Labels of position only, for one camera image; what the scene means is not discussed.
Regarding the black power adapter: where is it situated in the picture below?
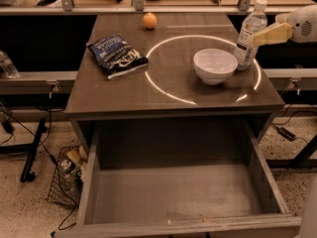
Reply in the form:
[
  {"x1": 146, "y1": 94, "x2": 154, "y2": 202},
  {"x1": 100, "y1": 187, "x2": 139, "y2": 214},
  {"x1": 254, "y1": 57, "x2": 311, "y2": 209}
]
[{"x1": 277, "y1": 127, "x2": 296, "y2": 141}]

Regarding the open grey top drawer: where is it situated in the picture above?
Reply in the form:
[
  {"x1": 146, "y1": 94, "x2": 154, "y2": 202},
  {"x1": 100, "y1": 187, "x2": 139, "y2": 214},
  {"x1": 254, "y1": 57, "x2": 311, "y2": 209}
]
[{"x1": 55, "y1": 117, "x2": 301, "y2": 238}]

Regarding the metal can in basket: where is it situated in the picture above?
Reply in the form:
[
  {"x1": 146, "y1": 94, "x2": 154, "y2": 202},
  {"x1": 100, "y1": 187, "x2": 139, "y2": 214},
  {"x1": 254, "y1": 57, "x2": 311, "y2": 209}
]
[{"x1": 60, "y1": 160, "x2": 74, "y2": 174}]

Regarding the grey wooden cabinet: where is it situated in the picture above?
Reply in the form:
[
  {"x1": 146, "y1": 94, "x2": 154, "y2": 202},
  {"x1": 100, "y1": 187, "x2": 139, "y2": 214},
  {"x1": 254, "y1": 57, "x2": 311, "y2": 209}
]
[{"x1": 65, "y1": 12, "x2": 284, "y2": 148}]

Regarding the clear plastic water bottle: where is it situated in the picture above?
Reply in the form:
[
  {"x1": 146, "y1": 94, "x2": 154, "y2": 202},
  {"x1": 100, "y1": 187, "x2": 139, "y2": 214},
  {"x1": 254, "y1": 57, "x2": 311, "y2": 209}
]
[{"x1": 234, "y1": 0, "x2": 267, "y2": 70}]

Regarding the orange fruit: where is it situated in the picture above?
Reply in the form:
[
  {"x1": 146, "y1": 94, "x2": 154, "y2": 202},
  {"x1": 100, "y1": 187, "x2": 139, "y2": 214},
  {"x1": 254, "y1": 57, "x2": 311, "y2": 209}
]
[{"x1": 143, "y1": 13, "x2": 158, "y2": 30}]

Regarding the blue chip bag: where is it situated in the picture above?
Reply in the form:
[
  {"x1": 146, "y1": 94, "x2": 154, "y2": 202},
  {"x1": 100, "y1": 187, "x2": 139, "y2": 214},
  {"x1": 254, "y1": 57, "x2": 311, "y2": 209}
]
[{"x1": 87, "y1": 34, "x2": 149, "y2": 79}]

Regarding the clear bottle at left edge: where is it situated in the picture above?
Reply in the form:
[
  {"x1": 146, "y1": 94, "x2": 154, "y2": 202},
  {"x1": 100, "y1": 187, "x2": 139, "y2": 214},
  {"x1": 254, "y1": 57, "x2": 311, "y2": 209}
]
[{"x1": 0, "y1": 51, "x2": 19, "y2": 78}]

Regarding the black table leg stand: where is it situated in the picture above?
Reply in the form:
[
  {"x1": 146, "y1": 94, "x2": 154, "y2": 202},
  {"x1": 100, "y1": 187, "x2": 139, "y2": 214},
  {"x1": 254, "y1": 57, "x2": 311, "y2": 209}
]
[{"x1": 0, "y1": 118, "x2": 47, "y2": 182}]

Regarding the white bowl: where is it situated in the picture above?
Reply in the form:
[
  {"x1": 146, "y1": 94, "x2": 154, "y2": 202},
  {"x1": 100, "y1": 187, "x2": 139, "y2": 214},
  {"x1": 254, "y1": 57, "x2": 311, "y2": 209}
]
[{"x1": 193, "y1": 49, "x2": 238, "y2": 85}]

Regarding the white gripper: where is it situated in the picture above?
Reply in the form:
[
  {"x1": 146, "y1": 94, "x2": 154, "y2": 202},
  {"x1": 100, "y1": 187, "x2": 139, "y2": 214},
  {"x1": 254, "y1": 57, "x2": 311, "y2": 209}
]
[{"x1": 251, "y1": 5, "x2": 317, "y2": 47}]

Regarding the black wire basket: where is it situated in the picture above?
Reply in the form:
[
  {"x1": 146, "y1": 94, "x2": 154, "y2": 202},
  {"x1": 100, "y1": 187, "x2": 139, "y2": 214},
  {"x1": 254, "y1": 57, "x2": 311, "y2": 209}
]
[{"x1": 48, "y1": 146, "x2": 83, "y2": 209}]

